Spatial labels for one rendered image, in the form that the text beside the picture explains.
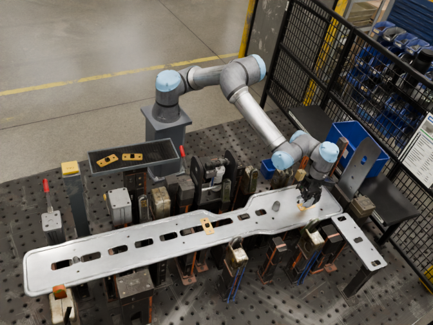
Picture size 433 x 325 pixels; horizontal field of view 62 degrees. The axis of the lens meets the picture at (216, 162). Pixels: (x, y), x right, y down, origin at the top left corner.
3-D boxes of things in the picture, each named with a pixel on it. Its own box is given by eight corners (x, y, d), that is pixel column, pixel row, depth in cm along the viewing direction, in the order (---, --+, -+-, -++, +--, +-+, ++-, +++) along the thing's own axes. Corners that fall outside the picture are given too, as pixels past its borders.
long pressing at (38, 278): (24, 307, 121) (23, 305, 120) (22, 251, 135) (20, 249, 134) (346, 213, 171) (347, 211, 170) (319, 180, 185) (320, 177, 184)
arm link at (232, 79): (214, 63, 139) (293, 164, 131) (233, 56, 145) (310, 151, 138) (203, 82, 148) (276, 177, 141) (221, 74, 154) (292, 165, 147)
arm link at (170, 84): (150, 96, 181) (150, 72, 171) (171, 88, 189) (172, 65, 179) (165, 108, 176) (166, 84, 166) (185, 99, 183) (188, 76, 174)
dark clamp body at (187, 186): (174, 245, 180) (179, 195, 153) (166, 224, 188) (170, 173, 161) (194, 239, 184) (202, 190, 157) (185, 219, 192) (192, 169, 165)
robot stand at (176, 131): (140, 161, 217) (140, 107, 190) (171, 152, 227) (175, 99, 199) (154, 184, 206) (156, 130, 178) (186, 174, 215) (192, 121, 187)
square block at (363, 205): (335, 253, 189) (363, 211, 164) (326, 240, 194) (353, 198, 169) (346, 249, 192) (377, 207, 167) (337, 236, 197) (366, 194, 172)
